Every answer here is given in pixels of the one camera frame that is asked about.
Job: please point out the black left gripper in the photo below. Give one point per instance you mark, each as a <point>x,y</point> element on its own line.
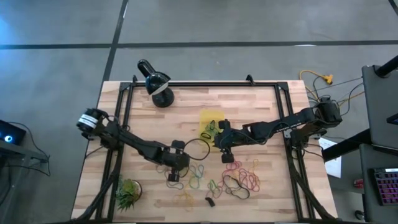
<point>177,160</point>

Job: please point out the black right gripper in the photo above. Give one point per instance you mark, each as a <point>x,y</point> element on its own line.
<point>230,138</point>

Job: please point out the long red rubber band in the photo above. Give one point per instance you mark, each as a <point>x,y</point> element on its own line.
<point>231,162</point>

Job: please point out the short wide black rubber band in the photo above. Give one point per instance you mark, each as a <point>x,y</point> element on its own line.
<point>201,136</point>

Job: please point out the yellow translucent plastic bin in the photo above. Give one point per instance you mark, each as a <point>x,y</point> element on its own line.
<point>211,115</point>

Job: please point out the wide green rubber band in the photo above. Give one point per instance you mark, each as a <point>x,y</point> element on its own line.
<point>193,187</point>
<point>213,186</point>

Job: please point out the large black rubber band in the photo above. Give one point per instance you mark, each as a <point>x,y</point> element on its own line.
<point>248,194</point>

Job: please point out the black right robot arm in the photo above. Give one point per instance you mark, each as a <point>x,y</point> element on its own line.
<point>280,124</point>

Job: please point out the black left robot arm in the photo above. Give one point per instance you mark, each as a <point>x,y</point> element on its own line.
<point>133,143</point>

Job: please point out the dark brown rubber band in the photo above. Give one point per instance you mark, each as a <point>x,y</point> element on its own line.
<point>174,188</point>

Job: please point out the teal rubber band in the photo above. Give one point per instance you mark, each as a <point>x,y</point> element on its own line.
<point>202,169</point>

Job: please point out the long yellow rubber band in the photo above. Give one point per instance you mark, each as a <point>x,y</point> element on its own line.
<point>183,196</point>

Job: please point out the long wide black rubber band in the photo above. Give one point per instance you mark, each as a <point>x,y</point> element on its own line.
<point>210,202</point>

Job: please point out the potted succulent plant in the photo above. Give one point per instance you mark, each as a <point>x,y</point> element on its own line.
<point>127,194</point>

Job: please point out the black chrome desk lamp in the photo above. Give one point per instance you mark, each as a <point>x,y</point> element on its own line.
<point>161,98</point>

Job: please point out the white paper sheet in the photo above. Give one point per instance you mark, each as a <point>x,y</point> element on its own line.
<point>334,166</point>

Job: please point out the red can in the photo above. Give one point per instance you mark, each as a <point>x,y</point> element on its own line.
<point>358,183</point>

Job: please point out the gray metal cart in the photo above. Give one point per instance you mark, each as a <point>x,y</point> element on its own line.
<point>28,155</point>

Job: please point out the dark gray desk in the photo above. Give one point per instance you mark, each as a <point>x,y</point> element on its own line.
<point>370,193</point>

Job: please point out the black computer with blue light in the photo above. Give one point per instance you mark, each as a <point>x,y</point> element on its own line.
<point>15,133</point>

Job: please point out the backlit keyboard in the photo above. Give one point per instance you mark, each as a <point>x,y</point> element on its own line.
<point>387,186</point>

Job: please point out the black pole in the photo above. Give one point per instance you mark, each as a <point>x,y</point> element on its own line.
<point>387,67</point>

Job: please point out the black aluminium rig frame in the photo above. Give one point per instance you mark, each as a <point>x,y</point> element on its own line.
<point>202,84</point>

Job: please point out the black frame clamp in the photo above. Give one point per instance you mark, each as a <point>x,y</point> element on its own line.
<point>134,79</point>
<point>250,80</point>

